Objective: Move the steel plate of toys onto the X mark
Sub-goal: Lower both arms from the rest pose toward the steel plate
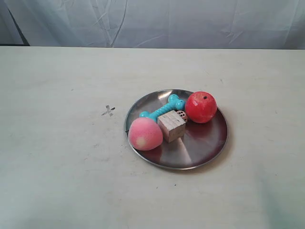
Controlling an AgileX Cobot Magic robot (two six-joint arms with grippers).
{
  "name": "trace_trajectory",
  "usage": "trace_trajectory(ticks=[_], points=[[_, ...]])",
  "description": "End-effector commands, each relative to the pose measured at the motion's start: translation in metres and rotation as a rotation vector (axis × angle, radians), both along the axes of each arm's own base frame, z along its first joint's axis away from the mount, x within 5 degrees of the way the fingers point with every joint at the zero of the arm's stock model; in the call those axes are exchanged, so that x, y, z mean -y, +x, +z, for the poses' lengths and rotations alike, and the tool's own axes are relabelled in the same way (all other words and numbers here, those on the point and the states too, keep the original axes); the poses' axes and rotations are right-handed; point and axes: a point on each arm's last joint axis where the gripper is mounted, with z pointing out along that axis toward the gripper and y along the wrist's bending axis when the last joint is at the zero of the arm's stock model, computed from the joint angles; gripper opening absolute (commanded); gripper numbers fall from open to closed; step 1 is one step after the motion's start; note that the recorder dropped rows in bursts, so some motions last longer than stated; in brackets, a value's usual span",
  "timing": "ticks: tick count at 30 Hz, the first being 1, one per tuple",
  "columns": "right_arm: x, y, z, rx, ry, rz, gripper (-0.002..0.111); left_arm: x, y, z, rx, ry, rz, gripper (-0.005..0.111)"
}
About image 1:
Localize white backdrop curtain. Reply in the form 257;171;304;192
0;0;305;49

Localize pink toy peach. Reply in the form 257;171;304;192
128;117;163;151

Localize red toy apple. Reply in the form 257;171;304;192
185;91;217;124

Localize grey wooden cube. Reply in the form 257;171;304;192
157;110;186;143

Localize small white dice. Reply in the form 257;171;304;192
176;110;188;122

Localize teal toy bone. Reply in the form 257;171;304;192
139;94;185;123

